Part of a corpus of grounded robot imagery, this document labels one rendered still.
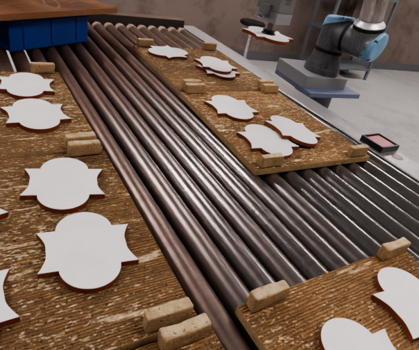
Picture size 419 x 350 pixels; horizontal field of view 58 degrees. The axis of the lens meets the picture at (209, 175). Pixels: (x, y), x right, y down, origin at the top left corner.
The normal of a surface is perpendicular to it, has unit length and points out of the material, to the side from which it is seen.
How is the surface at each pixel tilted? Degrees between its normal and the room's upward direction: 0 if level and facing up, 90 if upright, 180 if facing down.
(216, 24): 90
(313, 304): 0
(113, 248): 0
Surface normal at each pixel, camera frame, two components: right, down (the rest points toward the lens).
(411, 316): 0.18, -0.83
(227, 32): 0.38, 0.56
